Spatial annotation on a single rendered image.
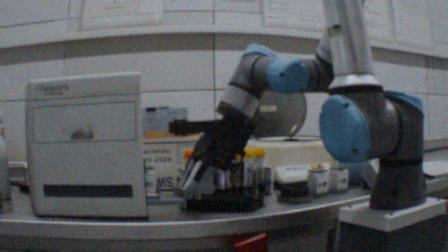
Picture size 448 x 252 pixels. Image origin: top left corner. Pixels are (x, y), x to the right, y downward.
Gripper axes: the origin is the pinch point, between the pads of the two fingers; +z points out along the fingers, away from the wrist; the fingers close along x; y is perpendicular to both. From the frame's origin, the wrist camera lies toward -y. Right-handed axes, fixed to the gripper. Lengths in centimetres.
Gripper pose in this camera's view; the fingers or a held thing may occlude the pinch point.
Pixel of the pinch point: (182, 193)
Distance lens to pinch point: 133.0
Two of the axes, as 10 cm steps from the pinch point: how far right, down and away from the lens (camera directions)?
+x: -3.9, -0.4, 9.2
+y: 8.1, 4.7, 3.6
